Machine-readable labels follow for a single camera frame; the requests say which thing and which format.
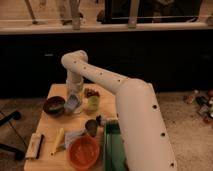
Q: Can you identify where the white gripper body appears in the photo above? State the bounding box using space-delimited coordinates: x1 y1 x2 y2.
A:
64 89 82 114

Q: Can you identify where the black tripod foot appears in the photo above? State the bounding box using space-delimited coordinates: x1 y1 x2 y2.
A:
0 143 25 160

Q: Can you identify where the dark ceramic bowl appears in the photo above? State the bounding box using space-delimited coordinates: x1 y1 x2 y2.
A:
43 96 65 117

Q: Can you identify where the small metal cup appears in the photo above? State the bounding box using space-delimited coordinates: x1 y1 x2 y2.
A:
85 119 98 137

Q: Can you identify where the grey cloth piece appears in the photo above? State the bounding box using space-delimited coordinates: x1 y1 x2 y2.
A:
64 130 84 148

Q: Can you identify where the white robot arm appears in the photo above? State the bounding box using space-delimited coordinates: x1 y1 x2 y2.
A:
61 50 177 171

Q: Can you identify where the orange plastic bowl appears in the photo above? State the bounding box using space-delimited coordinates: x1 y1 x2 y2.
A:
67 136 100 171

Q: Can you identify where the black tripod leg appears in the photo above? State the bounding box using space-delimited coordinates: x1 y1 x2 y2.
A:
0 111 21 126

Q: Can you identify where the small dark toy figure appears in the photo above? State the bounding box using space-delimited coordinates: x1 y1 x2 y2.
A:
96 115 106 126

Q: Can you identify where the yellow banana toy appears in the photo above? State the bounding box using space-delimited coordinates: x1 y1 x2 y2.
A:
51 128 65 155

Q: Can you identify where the red brown toy item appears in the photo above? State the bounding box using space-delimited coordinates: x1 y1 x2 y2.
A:
84 88 100 98

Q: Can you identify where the green plastic bin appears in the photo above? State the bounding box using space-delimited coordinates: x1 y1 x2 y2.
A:
103 121 127 171

